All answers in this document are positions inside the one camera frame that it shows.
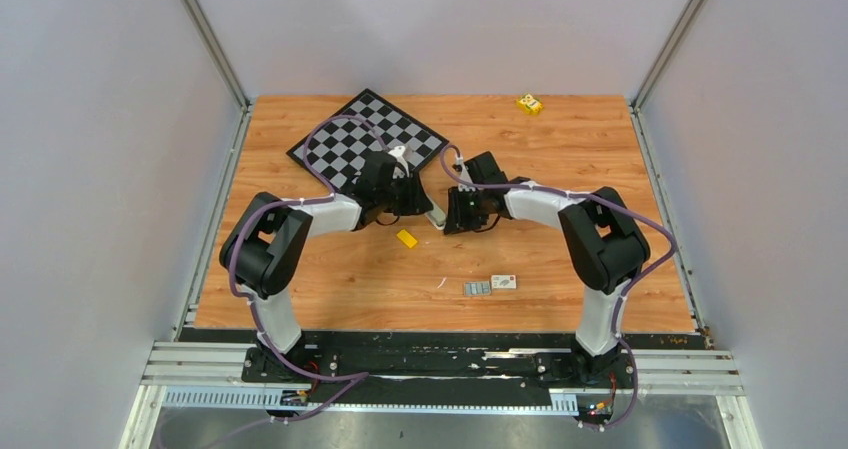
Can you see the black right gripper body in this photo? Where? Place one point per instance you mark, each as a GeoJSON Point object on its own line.
{"type": "Point", "coordinates": [475, 210]}

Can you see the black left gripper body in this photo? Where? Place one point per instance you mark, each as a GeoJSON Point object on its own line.
{"type": "Point", "coordinates": [393, 200]}

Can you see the white staple box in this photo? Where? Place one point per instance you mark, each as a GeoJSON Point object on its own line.
{"type": "Point", "coordinates": [503, 282]}

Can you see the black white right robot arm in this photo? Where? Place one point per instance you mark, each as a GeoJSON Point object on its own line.
{"type": "Point", "coordinates": [606, 246]}

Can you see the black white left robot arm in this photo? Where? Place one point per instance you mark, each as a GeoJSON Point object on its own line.
{"type": "Point", "coordinates": [262, 252]}

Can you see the yellow rectangular block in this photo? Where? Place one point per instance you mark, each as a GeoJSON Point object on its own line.
{"type": "Point", "coordinates": [407, 239]}

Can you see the black white chessboard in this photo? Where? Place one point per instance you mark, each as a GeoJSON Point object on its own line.
{"type": "Point", "coordinates": [337, 151]}

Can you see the yellow printed small box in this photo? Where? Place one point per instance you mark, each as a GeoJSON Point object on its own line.
{"type": "Point", "coordinates": [530, 104]}

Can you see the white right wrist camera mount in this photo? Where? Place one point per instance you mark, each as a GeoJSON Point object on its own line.
{"type": "Point", "coordinates": [465, 182]}

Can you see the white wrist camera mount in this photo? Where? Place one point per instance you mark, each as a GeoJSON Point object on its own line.
{"type": "Point", "coordinates": [465, 182]}
{"type": "Point", "coordinates": [402, 168]}

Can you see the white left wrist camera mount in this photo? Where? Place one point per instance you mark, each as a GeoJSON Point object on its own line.
{"type": "Point", "coordinates": [402, 168]}

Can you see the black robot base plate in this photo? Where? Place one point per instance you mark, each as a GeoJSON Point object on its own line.
{"type": "Point", "coordinates": [441, 368]}

